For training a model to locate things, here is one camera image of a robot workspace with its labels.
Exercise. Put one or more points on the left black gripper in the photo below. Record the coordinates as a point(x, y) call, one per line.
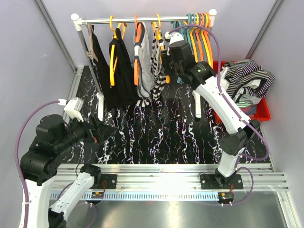
point(98, 131)

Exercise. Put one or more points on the purple striped garment pile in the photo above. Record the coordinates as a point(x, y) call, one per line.
point(246, 82)

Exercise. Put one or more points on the metal clothes rack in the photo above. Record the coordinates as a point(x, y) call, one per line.
point(79, 23)

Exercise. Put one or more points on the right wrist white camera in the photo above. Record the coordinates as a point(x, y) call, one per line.
point(173, 37)

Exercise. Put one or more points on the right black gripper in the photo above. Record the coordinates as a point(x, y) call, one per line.
point(166, 56)

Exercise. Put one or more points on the aluminium mounting rail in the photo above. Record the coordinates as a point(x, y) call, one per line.
point(180, 182)

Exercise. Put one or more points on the yellow empty hanger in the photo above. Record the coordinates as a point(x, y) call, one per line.
point(195, 21)

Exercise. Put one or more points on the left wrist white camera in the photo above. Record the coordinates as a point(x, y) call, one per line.
point(72, 108)

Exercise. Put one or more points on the black garment on beige hanger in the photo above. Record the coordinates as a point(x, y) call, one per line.
point(103, 74)

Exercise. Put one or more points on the beige wooden hanger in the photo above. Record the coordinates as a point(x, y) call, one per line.
point(91, 45)

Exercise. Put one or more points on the white tank top navy trim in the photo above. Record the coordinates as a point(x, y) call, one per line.
point(146, 83)

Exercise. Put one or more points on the black marble patterned mat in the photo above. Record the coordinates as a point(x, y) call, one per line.
point(166, 132)

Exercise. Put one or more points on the wrist white camera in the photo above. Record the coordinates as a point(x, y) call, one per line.
point(72, 108)
point(173, 37)

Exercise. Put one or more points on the orange empty hanger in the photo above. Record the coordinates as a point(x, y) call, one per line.
point(209, 49)
point(201, 36)

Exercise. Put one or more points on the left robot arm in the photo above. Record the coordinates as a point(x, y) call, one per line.
point(40, 163)

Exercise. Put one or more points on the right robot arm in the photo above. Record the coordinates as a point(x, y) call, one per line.
point(240, 128)

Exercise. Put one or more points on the red plastic bin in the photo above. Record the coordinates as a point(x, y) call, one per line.
point(262, 111)

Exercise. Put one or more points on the orange hanger with white top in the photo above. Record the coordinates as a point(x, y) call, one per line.
point(139, 37)

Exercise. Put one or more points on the black white striped tank top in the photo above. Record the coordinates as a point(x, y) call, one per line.
point(156, 63)

